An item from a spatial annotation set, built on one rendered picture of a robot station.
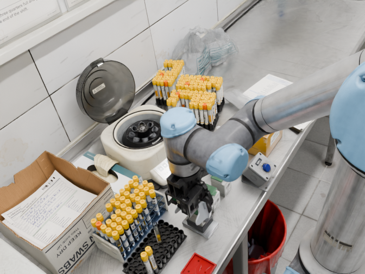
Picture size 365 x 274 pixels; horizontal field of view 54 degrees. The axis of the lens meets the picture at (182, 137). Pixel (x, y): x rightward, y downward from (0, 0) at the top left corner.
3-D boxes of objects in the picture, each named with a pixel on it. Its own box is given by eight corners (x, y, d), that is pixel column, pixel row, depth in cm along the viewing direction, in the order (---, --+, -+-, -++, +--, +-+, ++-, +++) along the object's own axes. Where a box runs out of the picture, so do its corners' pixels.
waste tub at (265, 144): (265, 160, 117) (266, 138, 111) (230, 147, 124) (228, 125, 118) (283, 136, 125) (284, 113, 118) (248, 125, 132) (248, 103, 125)
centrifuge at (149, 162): (156, 198, 111) (149, 171, 103) (100, 157, 129) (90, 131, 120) (206, 154, 123) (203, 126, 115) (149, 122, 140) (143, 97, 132)
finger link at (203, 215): (195, 234, 95) (185, 210, 90) (208, 218, 98) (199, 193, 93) (205, 237, 93) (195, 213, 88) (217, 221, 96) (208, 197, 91)
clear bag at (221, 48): (209, 69, 163) (206, 42, 154) (190, 56, 175) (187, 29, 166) (245, 54, 170) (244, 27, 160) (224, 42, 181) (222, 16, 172)
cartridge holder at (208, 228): (208, 240, 98) (207, 232, 96) (182, 224, 103) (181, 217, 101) (219, 225, 101) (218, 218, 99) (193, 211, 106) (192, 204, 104)
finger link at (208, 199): (199, 210, 94) (189, 186, 90) (202, 205, 95) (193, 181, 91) (213, 215, 91) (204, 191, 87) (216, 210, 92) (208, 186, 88)
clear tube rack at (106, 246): (124, 265, 96) (117, 250, 91) (98, 247, 101) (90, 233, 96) (169, 210, 108) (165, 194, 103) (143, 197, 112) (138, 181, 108)
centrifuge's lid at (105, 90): (70, 76, 108) (58, 72, 114) (99, 141, 123) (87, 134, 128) (125, 47, 119) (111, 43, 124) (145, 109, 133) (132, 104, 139)
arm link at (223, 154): (260, 131, 69) (216, 111, 76) (224, 165, 64) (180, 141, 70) (260, 159, 75) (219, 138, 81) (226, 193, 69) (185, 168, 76)
